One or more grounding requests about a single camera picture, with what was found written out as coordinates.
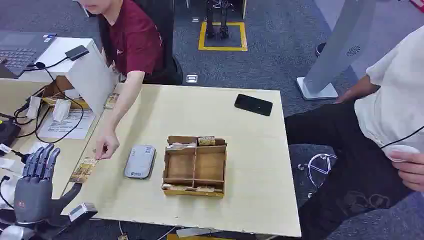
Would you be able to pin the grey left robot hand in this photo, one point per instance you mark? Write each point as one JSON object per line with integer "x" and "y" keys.
{"x": 33, "y": 202}

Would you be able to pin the white handheld device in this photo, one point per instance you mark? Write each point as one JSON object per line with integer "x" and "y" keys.
{"x": 399, "y": 153}

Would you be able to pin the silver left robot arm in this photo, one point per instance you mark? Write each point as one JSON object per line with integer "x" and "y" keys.
{"x": 13, "y": 233}

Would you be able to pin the black desk device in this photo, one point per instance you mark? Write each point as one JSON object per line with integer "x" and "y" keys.
{"x": 8, "y": 132}

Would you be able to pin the printed paper sheet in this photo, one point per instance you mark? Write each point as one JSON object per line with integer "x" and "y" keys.
{"x": 66, "y": 127}

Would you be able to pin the person's hand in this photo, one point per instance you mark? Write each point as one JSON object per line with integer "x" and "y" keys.
{"x": 410, "y": 172}
{"x": 346, "y": 97}
{"x": 107, "y": 144}

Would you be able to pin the white power adapter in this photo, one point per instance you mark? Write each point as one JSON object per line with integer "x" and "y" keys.
{"x": 33, "y": 107}
{"x": 61, "y": 110}

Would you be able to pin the grey white card reader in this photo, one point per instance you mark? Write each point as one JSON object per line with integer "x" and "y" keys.
{"x": 139, "y": 162}

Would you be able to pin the brown cardboard box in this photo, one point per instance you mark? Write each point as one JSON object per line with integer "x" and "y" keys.
{"x": 61, "y": 84}

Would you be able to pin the white box riser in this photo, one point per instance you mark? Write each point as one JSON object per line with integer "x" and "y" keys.
{"x": 89, "y": 76}

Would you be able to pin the dark grey laptop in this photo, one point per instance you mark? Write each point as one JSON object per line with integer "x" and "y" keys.
{"x": 20, "y": 49}

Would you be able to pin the black adapter block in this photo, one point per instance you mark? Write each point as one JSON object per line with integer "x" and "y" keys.
{"x": 76, "y": 52}

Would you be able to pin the wooden compartment box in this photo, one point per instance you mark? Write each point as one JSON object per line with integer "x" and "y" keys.
{"x": 195, "y": 165}

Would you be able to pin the person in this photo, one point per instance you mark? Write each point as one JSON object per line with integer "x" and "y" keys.
{"x": 331, "y": 149}
{"x": 136, "y": 39}

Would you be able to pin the metal floor socket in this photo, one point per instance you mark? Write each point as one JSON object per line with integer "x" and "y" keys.
{"x": 191, "y": 78}

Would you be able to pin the black smartphone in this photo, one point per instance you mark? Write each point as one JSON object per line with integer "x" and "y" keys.
{"x": 253, "y": 104}

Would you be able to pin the black robot legs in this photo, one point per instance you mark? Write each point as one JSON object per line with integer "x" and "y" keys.
{"x": 224, "y": 31}

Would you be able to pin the chrome chair base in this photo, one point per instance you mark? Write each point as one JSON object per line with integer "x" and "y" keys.
{"x": 326, "y": 158}

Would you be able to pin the white kiosk stand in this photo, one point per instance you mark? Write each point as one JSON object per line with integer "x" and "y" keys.
{"x": 341, "y": 43}

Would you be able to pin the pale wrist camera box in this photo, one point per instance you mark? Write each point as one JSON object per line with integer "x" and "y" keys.
{"x": 81, "y": 210}

